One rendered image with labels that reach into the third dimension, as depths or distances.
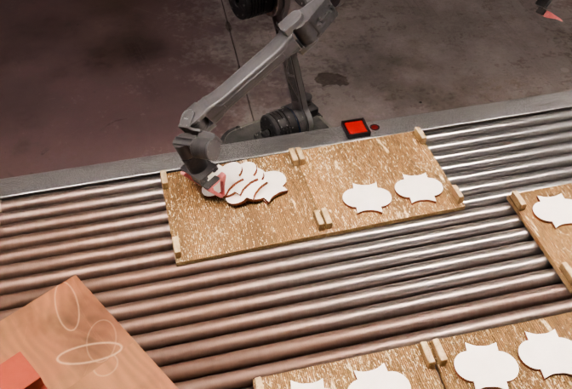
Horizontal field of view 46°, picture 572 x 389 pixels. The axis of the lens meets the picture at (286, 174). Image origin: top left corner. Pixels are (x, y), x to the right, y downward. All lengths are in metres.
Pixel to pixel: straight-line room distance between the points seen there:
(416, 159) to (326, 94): 1.86
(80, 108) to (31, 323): 2.44
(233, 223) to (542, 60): 2.95
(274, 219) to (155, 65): 2.46
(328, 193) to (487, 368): 0.66
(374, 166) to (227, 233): 0.50
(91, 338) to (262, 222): 0.58
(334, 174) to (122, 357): 0.84
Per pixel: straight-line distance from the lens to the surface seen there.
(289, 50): 1.82
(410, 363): 1.63
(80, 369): 1.54
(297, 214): 1.89
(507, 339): 1.72
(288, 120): 3.05
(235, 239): 1.83
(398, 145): 2.13
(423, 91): 3.99
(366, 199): 1.93
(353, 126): 2.20
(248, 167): 1.96
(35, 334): 1.62
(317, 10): 1.81
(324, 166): 2.03
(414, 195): 1.96
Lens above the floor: 2.31
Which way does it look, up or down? 43 degrees down
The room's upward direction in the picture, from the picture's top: straight up
